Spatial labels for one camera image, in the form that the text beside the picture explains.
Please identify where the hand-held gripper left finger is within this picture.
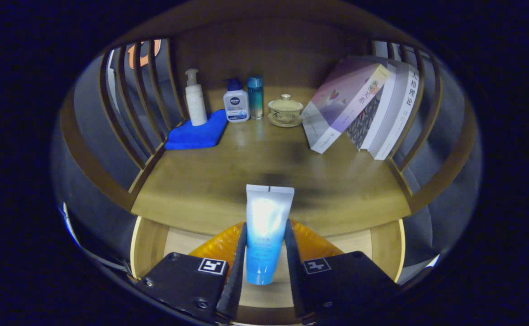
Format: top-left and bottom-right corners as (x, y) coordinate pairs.
(138, 222), (248, 324)

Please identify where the beige lidded teacup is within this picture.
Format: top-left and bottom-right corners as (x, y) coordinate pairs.
(267, 94), (304, 128)

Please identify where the patterned cover book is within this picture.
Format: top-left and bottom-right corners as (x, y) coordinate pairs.
(346, 63), (398, 151)

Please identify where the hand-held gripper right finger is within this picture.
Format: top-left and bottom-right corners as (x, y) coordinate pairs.
(285, 219), (398, 325)

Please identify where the wooden cabinet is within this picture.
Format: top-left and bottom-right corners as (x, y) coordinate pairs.
(58, 0), (480, 236)

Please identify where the white spine book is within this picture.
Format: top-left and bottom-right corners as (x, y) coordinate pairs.
(368, 63), (420, 161)

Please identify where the blue and white tube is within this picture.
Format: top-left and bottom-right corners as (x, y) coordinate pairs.
(245, 184), (295, 286)

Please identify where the wooden drawer with black knob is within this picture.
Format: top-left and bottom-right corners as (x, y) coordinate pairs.
(130, 216), (405, 324)

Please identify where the teal slim bottle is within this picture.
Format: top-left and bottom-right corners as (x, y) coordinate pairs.
(247, 76), (264, 120)

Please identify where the white lotion bottle blue cap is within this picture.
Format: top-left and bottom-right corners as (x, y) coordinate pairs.
(223, 78), (250, 123)

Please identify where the blue folded cloth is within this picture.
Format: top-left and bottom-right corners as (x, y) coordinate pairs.
(164, 109), (229, 150)

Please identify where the wooden countertop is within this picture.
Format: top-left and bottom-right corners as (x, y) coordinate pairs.
(131, 86), (412, 236)

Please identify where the white pump bottle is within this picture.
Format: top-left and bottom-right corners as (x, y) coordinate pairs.
(185, 68), (208, 127)

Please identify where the purple cover book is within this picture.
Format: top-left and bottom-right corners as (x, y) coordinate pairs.
(301, 58), (391, 154)

